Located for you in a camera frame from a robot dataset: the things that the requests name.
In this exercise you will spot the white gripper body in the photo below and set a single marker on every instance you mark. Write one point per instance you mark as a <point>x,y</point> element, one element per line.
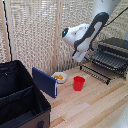
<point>79,56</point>

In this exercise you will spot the yellow food pieces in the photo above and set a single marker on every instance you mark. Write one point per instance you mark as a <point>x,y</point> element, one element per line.
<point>59,77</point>

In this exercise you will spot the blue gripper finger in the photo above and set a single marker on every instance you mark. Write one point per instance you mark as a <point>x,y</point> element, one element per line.
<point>86,59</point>
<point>92,49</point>

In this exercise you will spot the white black Franka robot arm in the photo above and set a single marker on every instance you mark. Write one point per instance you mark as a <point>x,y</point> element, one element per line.
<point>83,33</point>

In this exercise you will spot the black oven door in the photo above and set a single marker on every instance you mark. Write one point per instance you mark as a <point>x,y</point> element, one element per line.
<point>96,75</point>

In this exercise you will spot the black toaster oven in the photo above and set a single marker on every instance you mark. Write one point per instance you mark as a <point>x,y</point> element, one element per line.
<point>116,42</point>

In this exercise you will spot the white bowl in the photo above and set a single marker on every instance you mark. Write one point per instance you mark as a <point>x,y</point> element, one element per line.
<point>64,79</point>

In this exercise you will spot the blue box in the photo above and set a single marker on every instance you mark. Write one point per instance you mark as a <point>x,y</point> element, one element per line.
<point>44,82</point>

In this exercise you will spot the red plastic cup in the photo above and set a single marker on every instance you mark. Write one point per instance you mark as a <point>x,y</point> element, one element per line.
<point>79,83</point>

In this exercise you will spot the black fabric storage box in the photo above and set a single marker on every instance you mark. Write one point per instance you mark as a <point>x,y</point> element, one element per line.
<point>18,96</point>

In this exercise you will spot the wooden bamboo folding screen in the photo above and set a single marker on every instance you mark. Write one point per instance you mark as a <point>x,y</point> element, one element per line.
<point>33,33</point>

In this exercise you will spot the black thin pole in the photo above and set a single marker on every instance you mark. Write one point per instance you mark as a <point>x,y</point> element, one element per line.
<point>7,30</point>

